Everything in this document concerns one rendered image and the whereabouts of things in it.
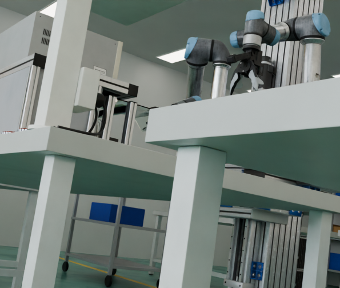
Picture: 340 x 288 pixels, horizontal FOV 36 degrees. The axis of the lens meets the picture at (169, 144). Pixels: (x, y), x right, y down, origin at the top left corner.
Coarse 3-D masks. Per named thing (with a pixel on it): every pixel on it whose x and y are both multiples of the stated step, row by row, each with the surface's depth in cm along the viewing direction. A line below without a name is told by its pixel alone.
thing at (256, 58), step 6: (246, 48) 213; (252, 48) 212; (258, 48) 212; (252, 54) 212; (258, 54) 215; (246, 60) 211; (252, 60) 211; (258, 60) 214; (240, 66) 213; (246, 66) 211; (258, 66) 213; (240, 72) 212; (246, 72) 210; (258, 72) 213
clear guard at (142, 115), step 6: (120, 102) 217; (126, 102) 215; (102, 108) 233; (138, 108) 222; (144, 108) 221; (150, 108) 221; (138, 114) 235; (144, 114) 234; (138, 120) 243; (144, 120) 240; (144, 126) 243
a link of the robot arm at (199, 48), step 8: (192, 40) 269; (200, 40) 269; (208, 40) 270; (192, 48) 268; (200, 48) 268; (208, 48) 267; (184, 56) 272; (192, 56) 270; (200, 56) 270; (208, 56) 269; (192, 64) 273; (200, 64) 272; (192, 72) 277; (200, 72) 277; (192, 80) 279; (200, 80) 279; (192, 88) 281; (200, 88) 283; (192, 96) 284; (200, 96) 286
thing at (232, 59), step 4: (248, 52) 210; (232, 56) 205; (236, 56) 206; (240, 56) 207; (244, 56) 209; (248, 56) 210; (228, 60) 207; (232, 60) 205; (236, 60) 206; (240, 60) 207
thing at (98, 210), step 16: (96, 208) 522; (112, 208) 501; (128, 208) 511; (112, 224) 462; (128, 224) 511; (80, 256) 502; (96, 256) 531; (112, 256) 453; (112, 272) 552; (160, 272) 485
